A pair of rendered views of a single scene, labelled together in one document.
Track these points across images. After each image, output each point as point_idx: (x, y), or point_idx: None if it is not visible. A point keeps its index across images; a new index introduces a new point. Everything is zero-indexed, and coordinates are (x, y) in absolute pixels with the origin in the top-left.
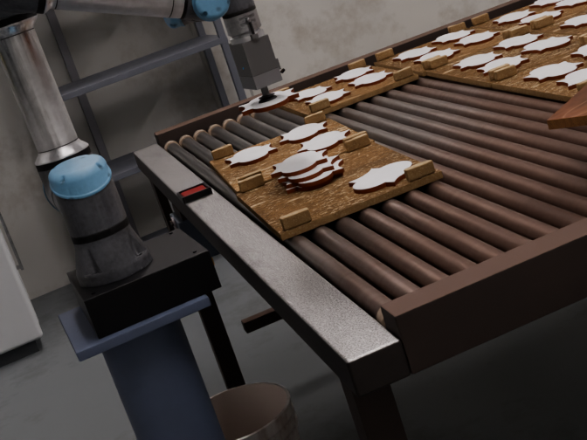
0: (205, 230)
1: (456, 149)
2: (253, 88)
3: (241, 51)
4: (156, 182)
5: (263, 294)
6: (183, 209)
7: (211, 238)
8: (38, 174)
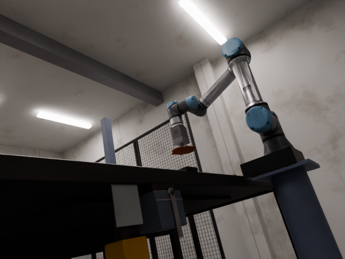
0: (222, 178)
1: None
2: (188, 142)
3: (185, 129)
4: (100, 173)
5: (262, 184)
6: (186, 178)
7: (228, 180)
8: (268, 106)
